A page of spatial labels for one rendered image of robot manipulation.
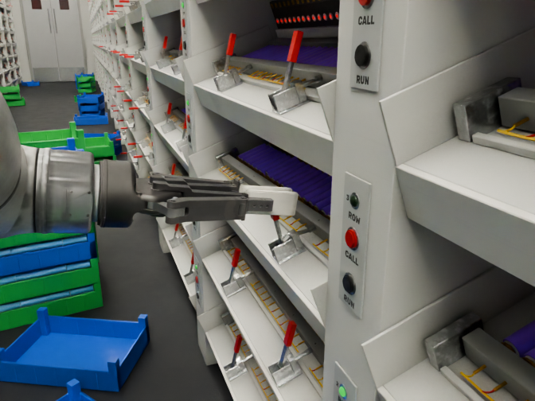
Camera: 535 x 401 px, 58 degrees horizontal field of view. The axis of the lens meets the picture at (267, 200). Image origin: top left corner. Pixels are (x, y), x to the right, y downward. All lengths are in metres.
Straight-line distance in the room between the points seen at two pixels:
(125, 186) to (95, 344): 0.90
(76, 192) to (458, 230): 0.36
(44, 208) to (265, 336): 0.44
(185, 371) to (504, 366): 0.94
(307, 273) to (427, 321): 0.20
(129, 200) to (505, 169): 0.36
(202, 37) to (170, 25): 0.70
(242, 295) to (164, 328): 0.52
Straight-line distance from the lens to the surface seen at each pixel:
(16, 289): 1.50
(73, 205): 0.52
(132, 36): 2.40
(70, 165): 0.53
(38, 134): 1.90
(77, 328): 1.44
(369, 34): 0.38
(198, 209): 0.53
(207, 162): 1.04
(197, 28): 1.01
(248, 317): 0.87
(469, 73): 0.38
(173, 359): 1.30
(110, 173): 0.53
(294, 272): 0.60
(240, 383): 1.04
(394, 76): 0.36
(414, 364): 0.45
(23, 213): 0.52
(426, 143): 0.37
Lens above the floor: 0.76
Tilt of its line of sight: 19 degrees down
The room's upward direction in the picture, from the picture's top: straight up
